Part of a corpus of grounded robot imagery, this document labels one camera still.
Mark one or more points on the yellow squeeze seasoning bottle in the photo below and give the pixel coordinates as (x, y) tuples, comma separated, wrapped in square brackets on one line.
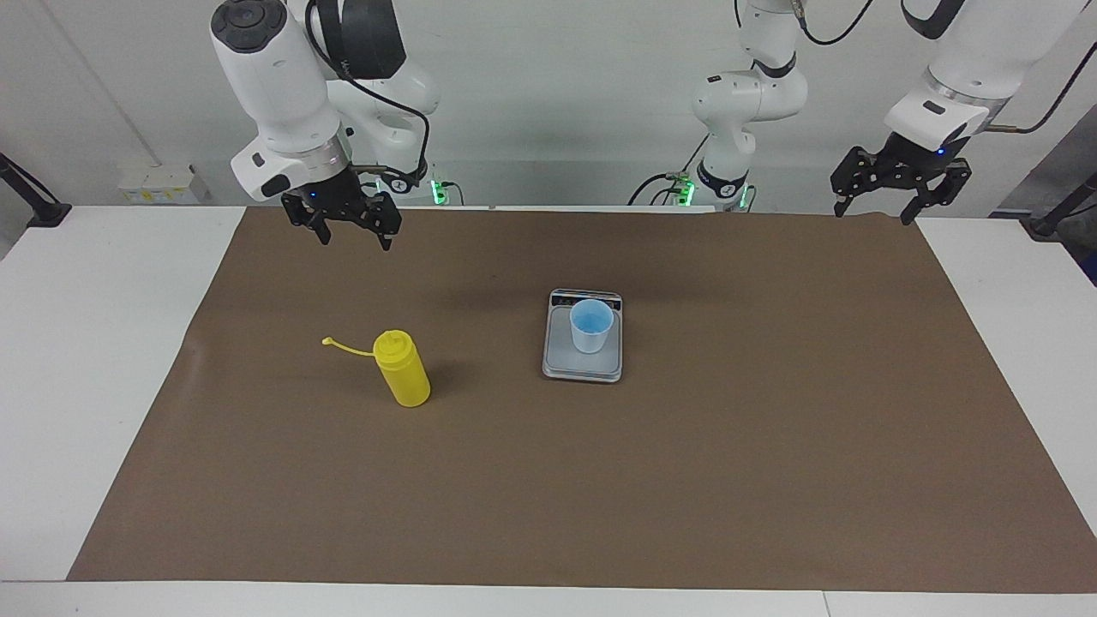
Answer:
[(404, 373)]

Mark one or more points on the green lit base connector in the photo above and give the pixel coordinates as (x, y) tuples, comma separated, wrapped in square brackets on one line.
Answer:
[(438, 190), (681, 188)]

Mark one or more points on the white wall socket box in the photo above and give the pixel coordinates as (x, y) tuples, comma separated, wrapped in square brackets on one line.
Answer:
[(158, 184)]

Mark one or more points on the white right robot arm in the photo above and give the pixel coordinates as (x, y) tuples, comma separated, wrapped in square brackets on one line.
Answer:
[(274, 86)]

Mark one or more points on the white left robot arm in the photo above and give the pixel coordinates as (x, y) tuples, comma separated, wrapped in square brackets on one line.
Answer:
[(746, 94)]

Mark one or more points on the silver digital kitchen scale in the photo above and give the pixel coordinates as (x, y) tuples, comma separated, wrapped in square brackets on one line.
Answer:
[(561, 360)]

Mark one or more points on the light blue plastic cup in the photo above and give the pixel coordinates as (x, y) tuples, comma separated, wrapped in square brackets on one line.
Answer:
[(591, 330)]

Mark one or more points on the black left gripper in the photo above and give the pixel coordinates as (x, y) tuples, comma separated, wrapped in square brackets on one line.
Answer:
[(913, 161)]

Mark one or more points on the brown table mat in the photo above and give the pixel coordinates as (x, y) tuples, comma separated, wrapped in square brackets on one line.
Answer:
[(600, 488)]

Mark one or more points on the black clamp stand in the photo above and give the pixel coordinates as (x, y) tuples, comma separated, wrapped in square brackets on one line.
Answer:
[(34, 201), (1063, 212)]

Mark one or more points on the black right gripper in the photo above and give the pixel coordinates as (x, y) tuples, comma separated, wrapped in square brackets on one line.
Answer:
[(338, 199)]

